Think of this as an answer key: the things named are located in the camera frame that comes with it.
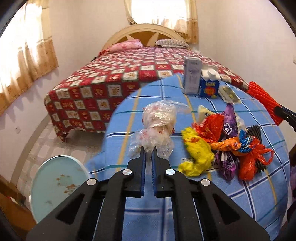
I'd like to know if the beige curtain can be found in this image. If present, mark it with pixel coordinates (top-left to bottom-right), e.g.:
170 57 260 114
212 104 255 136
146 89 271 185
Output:
1 1 59 113
124 0 199 44

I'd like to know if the red plastic bag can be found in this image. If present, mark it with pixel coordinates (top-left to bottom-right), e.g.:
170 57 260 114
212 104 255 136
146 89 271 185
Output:
247 81 283 126

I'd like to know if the blue plaid bedsheet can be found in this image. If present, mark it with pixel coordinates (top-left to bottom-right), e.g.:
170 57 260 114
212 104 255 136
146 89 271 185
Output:
85 73 291 241

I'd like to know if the red patchwork bedspread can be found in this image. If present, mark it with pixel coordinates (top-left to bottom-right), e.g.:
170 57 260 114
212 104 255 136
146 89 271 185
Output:
44 47 248 140

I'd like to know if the striped pillow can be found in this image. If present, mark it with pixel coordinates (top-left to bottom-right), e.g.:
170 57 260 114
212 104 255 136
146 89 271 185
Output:
154 39 190 49

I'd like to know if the small clear snack packet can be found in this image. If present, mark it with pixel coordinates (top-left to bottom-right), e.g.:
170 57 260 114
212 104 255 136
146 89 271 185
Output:
218 85 241 104

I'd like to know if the brown wooden furniture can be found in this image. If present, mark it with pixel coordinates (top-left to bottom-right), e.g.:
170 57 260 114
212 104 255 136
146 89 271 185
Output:
1 177 36 240

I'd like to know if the clear pinkish plastic bag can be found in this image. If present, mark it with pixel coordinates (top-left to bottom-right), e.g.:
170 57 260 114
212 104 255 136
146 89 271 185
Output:
128 100 191 159

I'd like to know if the back beige curtain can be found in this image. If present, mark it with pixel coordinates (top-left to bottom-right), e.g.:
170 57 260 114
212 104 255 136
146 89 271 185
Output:
124 0 199 44

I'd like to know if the blue Look drink carton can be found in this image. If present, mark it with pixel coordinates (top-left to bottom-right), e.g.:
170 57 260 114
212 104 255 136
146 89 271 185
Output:
198 68 221 98

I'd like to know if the wall power outlet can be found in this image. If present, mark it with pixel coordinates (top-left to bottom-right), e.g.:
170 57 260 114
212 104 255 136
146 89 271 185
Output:
15 126 21 134

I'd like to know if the pink pillow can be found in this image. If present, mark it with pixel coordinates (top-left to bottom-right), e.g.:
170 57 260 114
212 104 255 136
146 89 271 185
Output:
108 39 144 53

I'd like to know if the orange and blue wrapper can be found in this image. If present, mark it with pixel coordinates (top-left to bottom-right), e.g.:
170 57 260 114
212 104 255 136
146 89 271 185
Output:
191 113 254 156

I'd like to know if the purple snack wrapper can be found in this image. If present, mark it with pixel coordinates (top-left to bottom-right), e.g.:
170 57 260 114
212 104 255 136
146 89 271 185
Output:
214 102 241 181

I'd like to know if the pale yellow plastic bag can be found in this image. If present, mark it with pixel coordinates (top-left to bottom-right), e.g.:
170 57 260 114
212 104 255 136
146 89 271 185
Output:
197 103 246 136

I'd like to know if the cream wooden headboard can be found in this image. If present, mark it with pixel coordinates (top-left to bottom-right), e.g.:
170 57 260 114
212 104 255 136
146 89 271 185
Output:
101 24 185 50

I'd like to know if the left beige curtain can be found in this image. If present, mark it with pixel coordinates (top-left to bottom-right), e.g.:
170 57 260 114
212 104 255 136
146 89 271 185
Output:
1 1 59 113

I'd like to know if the tall white milk carton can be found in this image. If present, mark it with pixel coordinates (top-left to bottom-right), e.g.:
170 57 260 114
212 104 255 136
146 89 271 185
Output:
183 56 202 94

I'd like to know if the light blue round tray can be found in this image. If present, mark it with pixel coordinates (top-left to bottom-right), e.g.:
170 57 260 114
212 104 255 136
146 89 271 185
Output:
29 155 90 223

